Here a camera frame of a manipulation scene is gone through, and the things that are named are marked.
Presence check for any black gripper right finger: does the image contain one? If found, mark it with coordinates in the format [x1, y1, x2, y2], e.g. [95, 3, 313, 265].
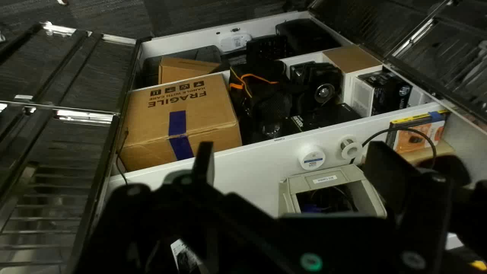
[364, 141, 421, 213]

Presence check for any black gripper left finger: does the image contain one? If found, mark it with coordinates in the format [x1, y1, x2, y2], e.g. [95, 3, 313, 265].
[192, 141, 215, 184]

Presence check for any large fragile cardboard box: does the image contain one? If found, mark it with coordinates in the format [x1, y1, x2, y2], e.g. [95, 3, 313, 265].
[121, 74, 243, 170]

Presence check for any white brown box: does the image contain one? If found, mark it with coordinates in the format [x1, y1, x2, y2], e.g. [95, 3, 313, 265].
[323, 45, 383, 117]

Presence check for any small white tape roll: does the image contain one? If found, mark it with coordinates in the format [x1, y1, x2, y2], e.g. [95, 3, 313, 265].
[338, 137, 363, 161]

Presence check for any orange yellow book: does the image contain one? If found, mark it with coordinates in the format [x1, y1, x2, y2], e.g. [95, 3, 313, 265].
[387, 109, 449, 153]

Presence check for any black fan unit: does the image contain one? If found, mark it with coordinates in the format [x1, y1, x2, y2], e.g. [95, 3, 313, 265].
[360, 68, 413, 114]

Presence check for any black electronics pile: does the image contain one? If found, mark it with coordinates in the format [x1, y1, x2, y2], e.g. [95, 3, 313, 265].
[229, 35, 360, 144]

